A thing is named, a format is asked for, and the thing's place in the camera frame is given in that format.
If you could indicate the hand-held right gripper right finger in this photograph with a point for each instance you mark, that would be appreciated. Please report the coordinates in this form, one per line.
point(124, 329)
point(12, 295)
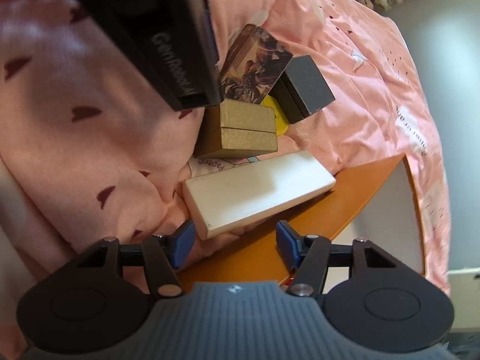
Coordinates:
point(287, 245)

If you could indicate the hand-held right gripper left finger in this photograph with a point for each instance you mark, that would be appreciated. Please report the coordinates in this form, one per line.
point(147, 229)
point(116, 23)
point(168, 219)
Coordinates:
point(183, 245)

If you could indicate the white rectangular box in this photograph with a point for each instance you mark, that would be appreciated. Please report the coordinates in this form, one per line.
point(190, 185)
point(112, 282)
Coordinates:
point(258, 195)

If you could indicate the orange cardboard box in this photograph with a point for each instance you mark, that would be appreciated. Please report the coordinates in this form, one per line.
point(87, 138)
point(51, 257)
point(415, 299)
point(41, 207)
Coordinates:
point(337, 213)

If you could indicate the printed picture card box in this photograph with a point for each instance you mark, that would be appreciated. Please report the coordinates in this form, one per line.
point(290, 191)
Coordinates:
point(255, 67)

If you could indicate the gold box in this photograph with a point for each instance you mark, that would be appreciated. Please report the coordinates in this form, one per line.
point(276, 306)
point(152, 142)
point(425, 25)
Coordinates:
point(240, 133)

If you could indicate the yellow tape measure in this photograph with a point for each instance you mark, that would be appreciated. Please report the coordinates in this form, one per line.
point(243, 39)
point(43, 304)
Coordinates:
point(279, 118)

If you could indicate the dark grey box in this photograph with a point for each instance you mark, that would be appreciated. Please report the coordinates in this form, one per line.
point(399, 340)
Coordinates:
point(305, 86)

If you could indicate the pink printed blanket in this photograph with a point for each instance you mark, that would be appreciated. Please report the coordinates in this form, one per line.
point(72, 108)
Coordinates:
point(93, 138)

